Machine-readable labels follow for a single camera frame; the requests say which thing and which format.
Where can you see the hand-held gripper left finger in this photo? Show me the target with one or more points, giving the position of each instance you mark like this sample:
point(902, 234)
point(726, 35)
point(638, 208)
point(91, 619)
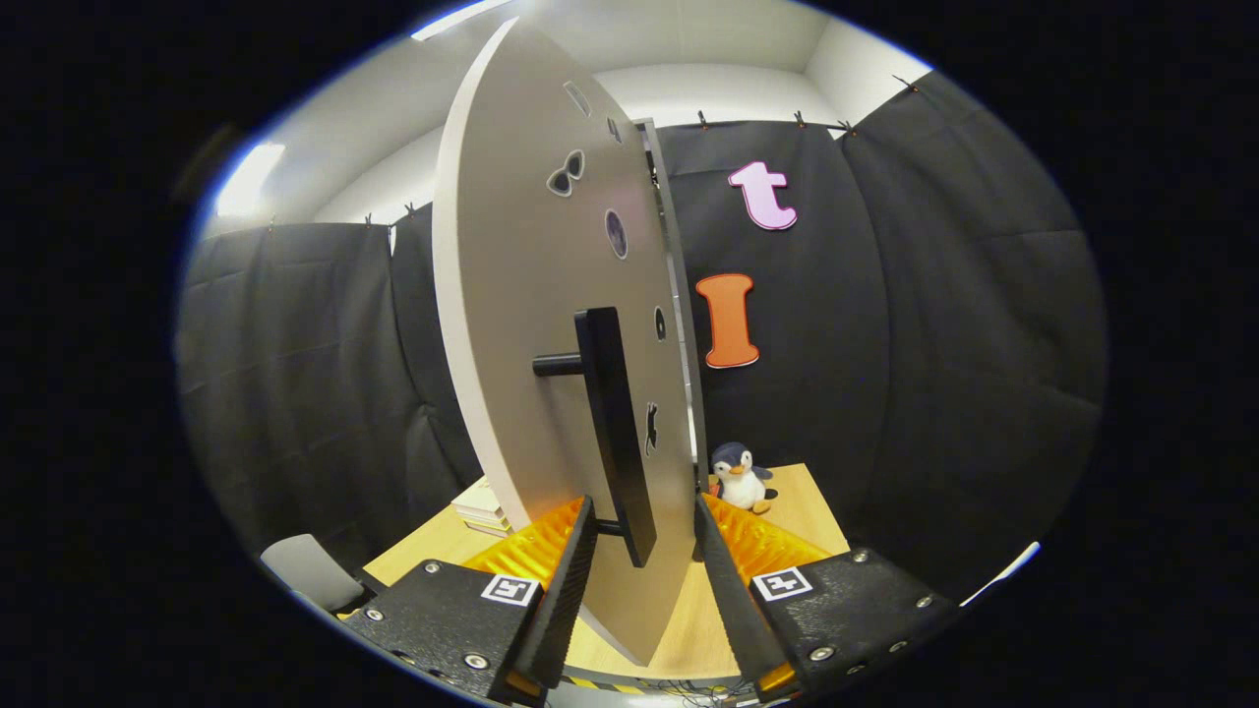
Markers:
point(563, 590)

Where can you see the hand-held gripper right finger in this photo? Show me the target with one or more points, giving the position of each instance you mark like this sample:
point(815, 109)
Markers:
point(733, 600)

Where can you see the grey shoe cabinet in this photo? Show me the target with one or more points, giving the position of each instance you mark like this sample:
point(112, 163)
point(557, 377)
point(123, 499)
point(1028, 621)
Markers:
point(694, 393)

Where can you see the white shoe cabinet door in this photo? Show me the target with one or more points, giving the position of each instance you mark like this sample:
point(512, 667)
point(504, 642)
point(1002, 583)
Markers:
point(521, 246)

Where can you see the pale thin book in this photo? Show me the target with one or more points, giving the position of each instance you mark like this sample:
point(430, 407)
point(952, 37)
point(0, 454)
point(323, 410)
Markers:
point(495, 529)

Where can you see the plush penguin toy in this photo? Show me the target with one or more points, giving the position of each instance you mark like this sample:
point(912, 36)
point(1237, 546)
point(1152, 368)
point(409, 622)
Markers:
point(740, 482)

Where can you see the beige book red print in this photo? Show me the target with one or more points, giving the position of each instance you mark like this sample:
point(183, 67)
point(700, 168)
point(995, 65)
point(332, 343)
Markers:
point(477, 497)

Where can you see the grey chair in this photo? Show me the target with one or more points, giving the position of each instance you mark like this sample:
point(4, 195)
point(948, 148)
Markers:
point(310, 570)

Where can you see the black backdrop cloth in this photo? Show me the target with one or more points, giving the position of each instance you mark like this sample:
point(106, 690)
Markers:
point(885, 393)

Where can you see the ceiling light strip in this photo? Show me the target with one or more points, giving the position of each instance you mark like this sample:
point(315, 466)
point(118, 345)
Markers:
point(249, 180)

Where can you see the ceiling light panel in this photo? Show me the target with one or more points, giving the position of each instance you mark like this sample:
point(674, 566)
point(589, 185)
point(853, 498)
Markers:
point(457, 20)

